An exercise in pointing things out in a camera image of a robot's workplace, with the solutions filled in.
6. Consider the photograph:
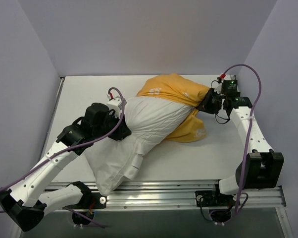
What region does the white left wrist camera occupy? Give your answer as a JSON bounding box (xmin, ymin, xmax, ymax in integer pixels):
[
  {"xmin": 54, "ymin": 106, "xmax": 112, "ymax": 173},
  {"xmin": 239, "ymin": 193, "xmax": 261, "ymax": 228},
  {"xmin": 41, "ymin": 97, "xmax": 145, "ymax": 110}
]
[{"xmin": 106, "ymin": 94, "xmax": 126, "ymax": 118}]

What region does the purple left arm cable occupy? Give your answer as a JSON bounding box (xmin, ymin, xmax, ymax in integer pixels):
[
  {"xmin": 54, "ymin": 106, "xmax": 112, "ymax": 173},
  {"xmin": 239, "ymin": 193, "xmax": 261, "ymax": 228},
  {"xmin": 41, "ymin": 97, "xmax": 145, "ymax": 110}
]
[{"xmin": 0, "ymin": 86, "xmax": 127, "ymax": 228}]

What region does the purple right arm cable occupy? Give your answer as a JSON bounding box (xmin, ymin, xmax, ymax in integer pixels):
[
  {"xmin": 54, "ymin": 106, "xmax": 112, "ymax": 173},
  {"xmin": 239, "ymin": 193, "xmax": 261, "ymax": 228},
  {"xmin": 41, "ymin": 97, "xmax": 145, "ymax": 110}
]
[{"xmin": 209, "ymin": 63, "xmax": 263, "ymax": 221}]

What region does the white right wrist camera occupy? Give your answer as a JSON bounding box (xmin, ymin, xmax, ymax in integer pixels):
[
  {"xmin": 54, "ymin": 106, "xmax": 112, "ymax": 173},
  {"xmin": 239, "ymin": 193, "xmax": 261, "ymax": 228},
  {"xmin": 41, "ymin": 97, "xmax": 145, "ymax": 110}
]
[{"xmin": 217, "ymin": 74, "xmax": 240, "ymax": 97}]

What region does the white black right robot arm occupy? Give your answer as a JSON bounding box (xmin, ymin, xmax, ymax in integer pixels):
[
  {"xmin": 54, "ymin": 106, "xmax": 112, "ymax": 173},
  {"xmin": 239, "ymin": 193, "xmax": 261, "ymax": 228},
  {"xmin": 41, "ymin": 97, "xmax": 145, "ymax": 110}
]
[{"xmin": 197, "ymin": 77, "xmax": 284, "ymax": 205}]

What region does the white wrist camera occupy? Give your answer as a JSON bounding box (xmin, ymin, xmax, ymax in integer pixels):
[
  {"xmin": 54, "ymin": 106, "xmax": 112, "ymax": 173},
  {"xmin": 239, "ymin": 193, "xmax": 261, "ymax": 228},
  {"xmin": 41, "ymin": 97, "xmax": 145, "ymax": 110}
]
[
  {"xmin": 106, "ymin": 94, "xmax": 126, "ymax": 118},
  {"xmin": 217, "ymin": 74, "xmax": 240, "ymax": 97}
]

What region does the white quilted pillow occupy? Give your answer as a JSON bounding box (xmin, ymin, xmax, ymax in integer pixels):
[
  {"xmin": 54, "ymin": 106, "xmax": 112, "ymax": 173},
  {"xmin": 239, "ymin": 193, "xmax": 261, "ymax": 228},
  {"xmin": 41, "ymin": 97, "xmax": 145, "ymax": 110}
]
[{"xmin": 86, "ymin": 96, "xmax": 192, "ymax": 198}]

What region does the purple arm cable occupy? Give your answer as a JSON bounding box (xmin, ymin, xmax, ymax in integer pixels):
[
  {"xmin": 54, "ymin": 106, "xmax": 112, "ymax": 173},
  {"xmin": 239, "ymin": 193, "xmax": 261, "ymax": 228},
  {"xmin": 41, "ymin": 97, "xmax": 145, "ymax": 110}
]
[
  {"xmin": 0, "ymin": 86, "xmax": 127, "ymax": 228},
  {"xmin": 209, "ymin": 63, "xmax": 263, "ymax": 221}
]

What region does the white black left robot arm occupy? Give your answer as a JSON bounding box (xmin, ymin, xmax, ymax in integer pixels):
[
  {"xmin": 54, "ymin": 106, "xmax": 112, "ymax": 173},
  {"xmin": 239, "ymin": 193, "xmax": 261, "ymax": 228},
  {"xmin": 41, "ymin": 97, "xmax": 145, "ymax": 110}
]
[{"xmin": 0, "ymin": 98, "xmax": 131, "ymax": 232}]

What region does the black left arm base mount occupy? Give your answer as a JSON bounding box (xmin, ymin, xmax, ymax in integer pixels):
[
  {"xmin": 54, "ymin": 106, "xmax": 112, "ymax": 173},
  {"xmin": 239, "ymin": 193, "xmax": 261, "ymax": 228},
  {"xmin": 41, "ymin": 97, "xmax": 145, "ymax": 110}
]
[{"xmin": 66, "ymin": 192, "xmax": 107, "ymax": 210}]

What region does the yellow and blue pillowcase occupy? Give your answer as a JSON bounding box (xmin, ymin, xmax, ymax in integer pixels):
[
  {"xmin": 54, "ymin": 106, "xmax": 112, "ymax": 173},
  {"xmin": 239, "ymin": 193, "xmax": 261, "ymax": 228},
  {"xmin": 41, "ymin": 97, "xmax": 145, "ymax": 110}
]
[{"xmin": 136, "ymin": 73, "xmax": 211, "ymax": 143}]

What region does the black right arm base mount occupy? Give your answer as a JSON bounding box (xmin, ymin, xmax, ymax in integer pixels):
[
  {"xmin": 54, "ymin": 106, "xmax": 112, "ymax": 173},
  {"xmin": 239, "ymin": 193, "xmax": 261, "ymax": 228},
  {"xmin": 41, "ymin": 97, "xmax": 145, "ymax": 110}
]
[{"xmin": 195, "ymin": 190, "xmax": 236, "ymax": 208}]

